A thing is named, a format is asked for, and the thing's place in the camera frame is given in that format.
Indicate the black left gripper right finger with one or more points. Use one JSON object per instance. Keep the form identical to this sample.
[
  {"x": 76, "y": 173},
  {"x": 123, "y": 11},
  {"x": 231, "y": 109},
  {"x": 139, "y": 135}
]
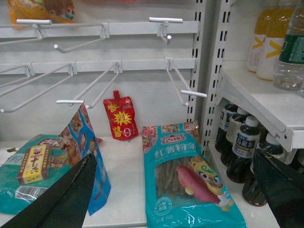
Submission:
[{"x": 283, "y": 188}]

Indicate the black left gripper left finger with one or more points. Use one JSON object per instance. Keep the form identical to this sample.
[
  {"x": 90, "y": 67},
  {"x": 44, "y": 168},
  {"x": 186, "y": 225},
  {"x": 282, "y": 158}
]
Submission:
[{"x": 64, "y": 204}]

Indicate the clear water bottle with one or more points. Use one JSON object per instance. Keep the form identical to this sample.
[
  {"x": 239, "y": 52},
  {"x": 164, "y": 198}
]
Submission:
[{"x": 289, "y": 69}]

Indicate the dark tea bottle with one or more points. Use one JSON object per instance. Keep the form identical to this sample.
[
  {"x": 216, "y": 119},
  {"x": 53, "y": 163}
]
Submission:
[
  {"x": 243, "y": 149},
  {"x": 235, "y": 123},
  {"x": 251, "y": 191},
  {"x": 226, "y": 113}
]

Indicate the upper white shelf board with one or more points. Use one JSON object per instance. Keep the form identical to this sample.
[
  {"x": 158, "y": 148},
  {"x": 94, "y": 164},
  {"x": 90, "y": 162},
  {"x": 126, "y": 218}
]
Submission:
[{"x": 280, "y": 112}]

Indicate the yellow drink bottle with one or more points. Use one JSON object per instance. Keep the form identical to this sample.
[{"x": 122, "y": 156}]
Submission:
[
  {"x": 261, "y": 27},
  {"x": 273, "y": 42}
]

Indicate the dark tea bottle front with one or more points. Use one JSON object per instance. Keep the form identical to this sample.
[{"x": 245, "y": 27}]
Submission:
[{"x": 251, "y": 191}]

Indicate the teal noodle bag left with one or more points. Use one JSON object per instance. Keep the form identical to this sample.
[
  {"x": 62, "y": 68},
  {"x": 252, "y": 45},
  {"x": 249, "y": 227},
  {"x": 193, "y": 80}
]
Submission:
[{"x": 15, "y": 197}]

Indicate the small yellow red box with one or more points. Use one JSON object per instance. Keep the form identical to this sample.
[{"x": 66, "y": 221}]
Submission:
[{"x": 35, "y": 164}]

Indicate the blue snack bag standing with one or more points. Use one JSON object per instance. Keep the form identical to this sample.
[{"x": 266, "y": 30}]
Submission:
[{"x": 78, "y": 140}]

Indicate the dark tea bottle rear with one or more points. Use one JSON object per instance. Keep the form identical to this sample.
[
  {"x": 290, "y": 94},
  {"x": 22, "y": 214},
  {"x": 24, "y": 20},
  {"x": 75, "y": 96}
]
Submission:
[{"x": 226, "y": 113}]

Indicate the red sauce pouch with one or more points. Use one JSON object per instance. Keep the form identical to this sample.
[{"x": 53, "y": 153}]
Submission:
[{"x": 121, "y": 116}]

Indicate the teal sweet potato noodle bag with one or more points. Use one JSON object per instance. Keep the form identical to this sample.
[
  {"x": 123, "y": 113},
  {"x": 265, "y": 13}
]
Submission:
[{"x": 182, "y": 190}]

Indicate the orange snack bag hanging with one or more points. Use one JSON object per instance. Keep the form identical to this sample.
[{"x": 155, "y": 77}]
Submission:
[{"x": 58, "y": 11}]

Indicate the white peg hook upper right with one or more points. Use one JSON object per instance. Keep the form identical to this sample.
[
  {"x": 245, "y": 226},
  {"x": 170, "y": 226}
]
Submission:
[{"x": 162, "y": 25}]

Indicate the lower white hook rail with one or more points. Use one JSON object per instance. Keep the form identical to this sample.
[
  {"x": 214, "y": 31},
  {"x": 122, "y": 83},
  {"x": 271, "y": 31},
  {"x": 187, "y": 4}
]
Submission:
[{"x": 98, "y": 66}]

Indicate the white hook rail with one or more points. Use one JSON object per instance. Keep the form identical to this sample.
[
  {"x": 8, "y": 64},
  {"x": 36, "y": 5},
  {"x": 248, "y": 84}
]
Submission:
[
  {"x": 99, "y": 30},
  {"x": 98, "y": 66}
]

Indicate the white upright slotted post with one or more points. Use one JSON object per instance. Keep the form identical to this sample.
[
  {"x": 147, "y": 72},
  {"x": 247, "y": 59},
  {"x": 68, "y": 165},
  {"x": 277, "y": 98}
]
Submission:
[{"x": 208, "y": 49}]

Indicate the upper white hook rail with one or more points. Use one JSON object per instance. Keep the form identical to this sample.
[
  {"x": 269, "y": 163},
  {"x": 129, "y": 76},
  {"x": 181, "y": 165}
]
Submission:
[{"x": 99, "y": 30}]

